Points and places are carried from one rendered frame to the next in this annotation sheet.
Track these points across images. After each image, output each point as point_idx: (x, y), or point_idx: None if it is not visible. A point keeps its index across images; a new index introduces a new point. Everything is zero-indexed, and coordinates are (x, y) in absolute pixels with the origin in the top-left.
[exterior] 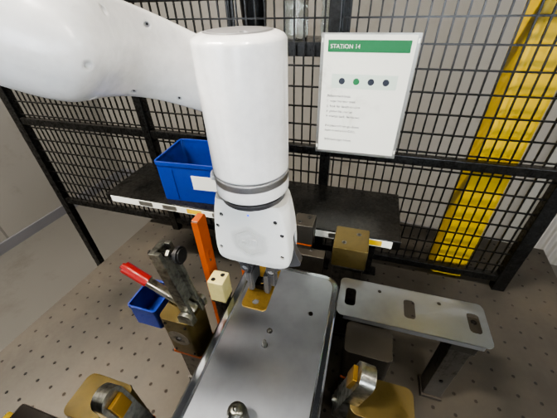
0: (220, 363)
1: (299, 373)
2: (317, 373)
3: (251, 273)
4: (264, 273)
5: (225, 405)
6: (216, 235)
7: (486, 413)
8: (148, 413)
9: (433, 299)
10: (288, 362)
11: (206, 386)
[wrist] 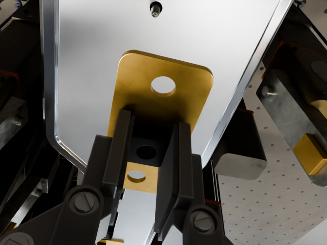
0: (80, 43)
1: (220, 57)
2: (252, 56)
3: (110, 225)
4: (158, 228)
5: (110, 97)
6: None
7: None
8: (10, 115)
9: None
10: (203, 39)
11: (72, 76)
